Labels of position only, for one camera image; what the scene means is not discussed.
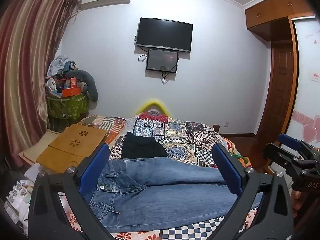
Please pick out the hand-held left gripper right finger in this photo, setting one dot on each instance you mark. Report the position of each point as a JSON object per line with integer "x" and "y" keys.
{"x": 227, "y": 170}

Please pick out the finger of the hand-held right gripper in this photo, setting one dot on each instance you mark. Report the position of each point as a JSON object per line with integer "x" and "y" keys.
{"x": 287, "y": 140}
{"x": 280, "y": 155}

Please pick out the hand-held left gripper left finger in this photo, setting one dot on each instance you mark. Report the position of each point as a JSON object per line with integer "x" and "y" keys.
{"x": 96, "y": 167}

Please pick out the blue denim pants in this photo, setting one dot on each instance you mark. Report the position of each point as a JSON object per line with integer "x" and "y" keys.
{"x": 162, "y": 200}

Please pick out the person's right hand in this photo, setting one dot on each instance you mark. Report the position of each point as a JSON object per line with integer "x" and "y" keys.
{"x": 297, "y": 202}

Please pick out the colourful fleece blanket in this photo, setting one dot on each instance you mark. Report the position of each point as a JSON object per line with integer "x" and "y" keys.
{"x": 236, "y": 152}

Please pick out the bamboo lap desk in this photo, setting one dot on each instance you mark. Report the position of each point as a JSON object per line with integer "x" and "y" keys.
{"x": 72, "y": 142}

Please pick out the striped orange cloth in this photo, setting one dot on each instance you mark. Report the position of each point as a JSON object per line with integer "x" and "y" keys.
{"x": 100, "y": 125}

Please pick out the black garment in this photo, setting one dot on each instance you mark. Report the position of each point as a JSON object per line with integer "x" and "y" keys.
{"x": 142, "y": 147}

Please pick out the brown wooden door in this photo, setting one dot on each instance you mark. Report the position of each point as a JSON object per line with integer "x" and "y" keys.
{"x": 280, "y": 87}

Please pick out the patchwork printed bedspread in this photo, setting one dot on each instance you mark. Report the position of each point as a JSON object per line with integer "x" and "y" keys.
{"x": 180, "y": 135}

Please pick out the light wooden bedside table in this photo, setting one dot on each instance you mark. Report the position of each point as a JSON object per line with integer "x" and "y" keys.
{"x": 37, "y": 147}

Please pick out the orange box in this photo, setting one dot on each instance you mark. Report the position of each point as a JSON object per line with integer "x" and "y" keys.
{"x": 71, "y": 92}

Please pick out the pile of small white boxes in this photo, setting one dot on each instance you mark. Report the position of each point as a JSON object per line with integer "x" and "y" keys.
{"x": 20, "y": 197}

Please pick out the yellow hoop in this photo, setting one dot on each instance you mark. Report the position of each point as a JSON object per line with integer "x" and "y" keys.
{"x": 152, "y": 103}

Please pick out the dark bag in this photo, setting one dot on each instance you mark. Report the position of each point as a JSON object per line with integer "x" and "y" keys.
{"x": 11, "y": 182}

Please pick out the grey neck pillow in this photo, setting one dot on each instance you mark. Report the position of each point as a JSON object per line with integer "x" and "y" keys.
{"x": 87, "y": 81}

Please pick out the small red box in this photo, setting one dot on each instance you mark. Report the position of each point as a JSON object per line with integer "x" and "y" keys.
{"x": 73, "y": 82}

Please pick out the pile of clothes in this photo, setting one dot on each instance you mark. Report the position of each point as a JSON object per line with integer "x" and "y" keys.
{"x": 58, "y": 63}

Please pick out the striped red curtain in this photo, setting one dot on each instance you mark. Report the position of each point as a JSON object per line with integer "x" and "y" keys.
{"x": 22, "y": 67}

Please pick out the wooden overhead cabinet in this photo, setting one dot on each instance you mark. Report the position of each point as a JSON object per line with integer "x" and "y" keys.
{"x": 272, "y": 15}

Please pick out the wooden bed post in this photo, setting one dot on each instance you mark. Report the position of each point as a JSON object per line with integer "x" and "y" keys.
{"x": 216, "y": 128}

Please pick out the small black wall monitor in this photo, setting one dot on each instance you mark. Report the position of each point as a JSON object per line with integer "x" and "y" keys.
{"x": 162, "y": 60}

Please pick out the black wall television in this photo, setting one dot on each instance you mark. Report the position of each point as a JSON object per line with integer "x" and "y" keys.
{"x": 165, "y": 33}

